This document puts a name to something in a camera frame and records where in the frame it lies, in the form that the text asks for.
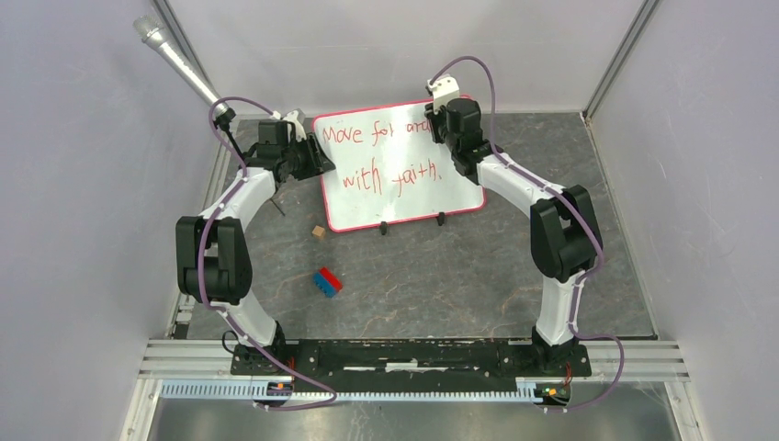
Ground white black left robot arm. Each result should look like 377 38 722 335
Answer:
175 114 335 375

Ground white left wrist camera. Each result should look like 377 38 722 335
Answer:
270 108 307 141

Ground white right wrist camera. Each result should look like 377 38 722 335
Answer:
426 73 460 113

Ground silver microphone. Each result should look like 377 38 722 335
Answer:
133 16 235 125

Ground red blue toy block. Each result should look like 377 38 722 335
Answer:
312 267 343 298

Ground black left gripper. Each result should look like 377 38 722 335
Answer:
281 132 335 181

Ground pink framed whiteboard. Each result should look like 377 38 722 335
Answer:
312 100 486 232

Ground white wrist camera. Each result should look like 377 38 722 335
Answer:
426 73 460 113
270 108 307 141

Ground small wooden cube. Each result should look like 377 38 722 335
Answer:
311 226 326 240

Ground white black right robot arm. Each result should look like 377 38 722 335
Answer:
424 97 603 375

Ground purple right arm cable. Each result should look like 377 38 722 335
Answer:
426 55 626 413

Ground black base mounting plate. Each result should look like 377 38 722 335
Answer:
231 339 593 396

